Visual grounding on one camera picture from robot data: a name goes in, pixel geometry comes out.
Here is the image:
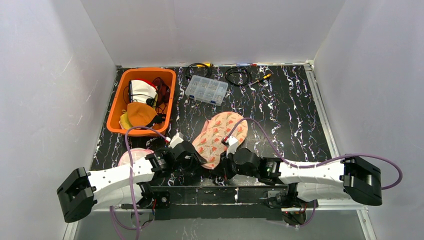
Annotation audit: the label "floral pink fabric pouch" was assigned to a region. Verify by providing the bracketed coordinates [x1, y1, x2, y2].
[192, 111, 243, 170]

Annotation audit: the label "white mesh laundry bag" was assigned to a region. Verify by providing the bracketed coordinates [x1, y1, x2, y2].
[118, 147, 154, 166]

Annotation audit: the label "orange bra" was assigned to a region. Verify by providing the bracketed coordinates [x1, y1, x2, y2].
[127, 102, 166, 128]

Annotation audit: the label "white bra black straps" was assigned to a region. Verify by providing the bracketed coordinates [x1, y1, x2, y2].
[127, 78, 158, 105]

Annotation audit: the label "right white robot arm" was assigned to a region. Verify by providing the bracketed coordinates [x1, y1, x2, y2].
[214, 148, 383, 206]

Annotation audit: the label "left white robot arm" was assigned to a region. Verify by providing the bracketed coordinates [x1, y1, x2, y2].
[56, 140, 207, 223]

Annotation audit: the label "dark maroon bra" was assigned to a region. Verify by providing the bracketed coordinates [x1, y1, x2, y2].
[152, 77, 171, 114]

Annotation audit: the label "yellow bra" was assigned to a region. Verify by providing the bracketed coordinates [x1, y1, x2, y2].
[118, 111, 133, 130]

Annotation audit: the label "clear plastic screw box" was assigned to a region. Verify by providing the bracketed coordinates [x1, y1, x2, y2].
[185, 75, 229, 106]

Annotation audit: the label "red garment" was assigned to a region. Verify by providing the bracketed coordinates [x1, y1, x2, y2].
[143, 79, 157, 88]

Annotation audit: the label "orange plastic bin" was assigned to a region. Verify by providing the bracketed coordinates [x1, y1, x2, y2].
[106, 67, 177, 137]

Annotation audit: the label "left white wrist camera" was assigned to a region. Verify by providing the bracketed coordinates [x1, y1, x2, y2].
[165, 132, 184, 148]

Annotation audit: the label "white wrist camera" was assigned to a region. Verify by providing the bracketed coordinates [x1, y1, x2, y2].
[221, 135, 239, 157]
[165, 132, 184, 148]

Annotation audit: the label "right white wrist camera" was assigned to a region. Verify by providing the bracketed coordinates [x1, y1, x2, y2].
[221, 135, 239, 157]

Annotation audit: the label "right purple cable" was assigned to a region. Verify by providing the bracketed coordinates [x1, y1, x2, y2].
[221, 117, 404, 191]

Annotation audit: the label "purple cable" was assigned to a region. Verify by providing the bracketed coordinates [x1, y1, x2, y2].
[109, 126, 171, 240]
[221, 117, 404, 191]

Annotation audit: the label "yellow handled screwdriver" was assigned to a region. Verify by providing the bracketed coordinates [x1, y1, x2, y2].
[248, 73, 272, 87]

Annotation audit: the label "black coiled cable right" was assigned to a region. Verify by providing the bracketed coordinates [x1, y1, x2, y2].
[224, 66, 253, 87]

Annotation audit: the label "black coiled cable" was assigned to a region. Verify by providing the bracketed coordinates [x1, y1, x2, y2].
[224, 66, 253, 87]
[185, 62, 213, 80]

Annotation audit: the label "black coiled cable left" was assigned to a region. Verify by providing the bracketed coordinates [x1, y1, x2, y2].
[185, 62, 213, 80]

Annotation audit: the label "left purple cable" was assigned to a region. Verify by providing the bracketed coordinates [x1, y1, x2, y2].
[109, 126, 171, 240]

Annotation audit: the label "aluminium right rail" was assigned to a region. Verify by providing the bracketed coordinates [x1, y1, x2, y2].
[304, 60, 377, 240]

